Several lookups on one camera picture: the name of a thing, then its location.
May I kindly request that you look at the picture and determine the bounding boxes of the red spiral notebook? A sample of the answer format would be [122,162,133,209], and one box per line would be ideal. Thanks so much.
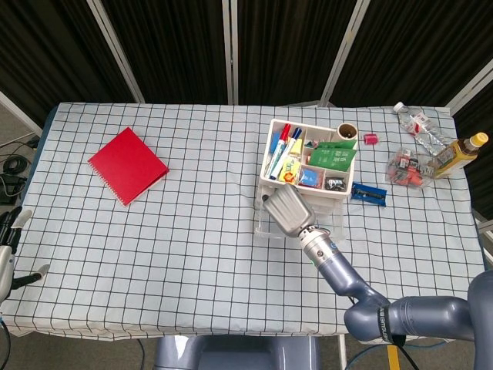
[87,126,170,208]

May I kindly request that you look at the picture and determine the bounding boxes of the white plastic drawer organizer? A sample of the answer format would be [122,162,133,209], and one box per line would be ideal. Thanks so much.
[253,118,359,217]

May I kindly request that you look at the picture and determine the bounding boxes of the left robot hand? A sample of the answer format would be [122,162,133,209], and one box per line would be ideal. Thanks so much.
[0,207,51,301]

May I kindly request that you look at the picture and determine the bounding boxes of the blue-capped whiteboard marker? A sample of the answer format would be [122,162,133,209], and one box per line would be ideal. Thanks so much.
[273,126,304,180]

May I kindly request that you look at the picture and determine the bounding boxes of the black binder clips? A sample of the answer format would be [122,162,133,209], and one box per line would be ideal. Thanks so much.
[323,176,346,192]

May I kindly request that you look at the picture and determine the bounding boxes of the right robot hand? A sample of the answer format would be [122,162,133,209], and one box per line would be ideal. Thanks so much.
[260,183,317,238]

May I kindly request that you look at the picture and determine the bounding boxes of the red-capped whiteboard marker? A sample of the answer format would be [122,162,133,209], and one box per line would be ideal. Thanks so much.
[269,123,293,179]

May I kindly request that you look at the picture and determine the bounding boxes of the grey robot torso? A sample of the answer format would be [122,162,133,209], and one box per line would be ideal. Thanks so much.
[153,335,323,370]

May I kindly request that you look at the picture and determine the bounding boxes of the black floor cables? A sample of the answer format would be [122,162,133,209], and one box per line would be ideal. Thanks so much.
[0,142,39,205]

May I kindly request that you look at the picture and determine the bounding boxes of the brown cardboard tape roll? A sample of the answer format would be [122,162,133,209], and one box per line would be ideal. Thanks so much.
[337,122,358,142]

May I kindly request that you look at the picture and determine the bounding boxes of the yellow snack packet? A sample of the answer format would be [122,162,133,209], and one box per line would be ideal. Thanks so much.
[280,157,304,184]

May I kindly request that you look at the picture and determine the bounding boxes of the clear plastic water bottle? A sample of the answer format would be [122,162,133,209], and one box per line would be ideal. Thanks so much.
[392,101,448,152]

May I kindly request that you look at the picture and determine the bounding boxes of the yellow-capped tea bottle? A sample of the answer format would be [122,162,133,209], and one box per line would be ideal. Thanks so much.
[434,132,490,179]

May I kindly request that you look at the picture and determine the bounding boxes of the green tea packet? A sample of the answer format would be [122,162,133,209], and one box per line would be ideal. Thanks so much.
[307,139,358,173]

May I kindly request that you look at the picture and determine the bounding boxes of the clear bag of small items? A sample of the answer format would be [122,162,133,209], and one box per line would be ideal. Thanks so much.
[384,146,442,189]

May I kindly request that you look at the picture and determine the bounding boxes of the white black-checkered tablecloth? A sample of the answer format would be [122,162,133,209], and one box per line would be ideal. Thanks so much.
[0,101,487,342]

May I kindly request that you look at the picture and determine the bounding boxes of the blue wrapped packet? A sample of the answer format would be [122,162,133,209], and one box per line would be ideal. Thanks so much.
[298,167,323,188]

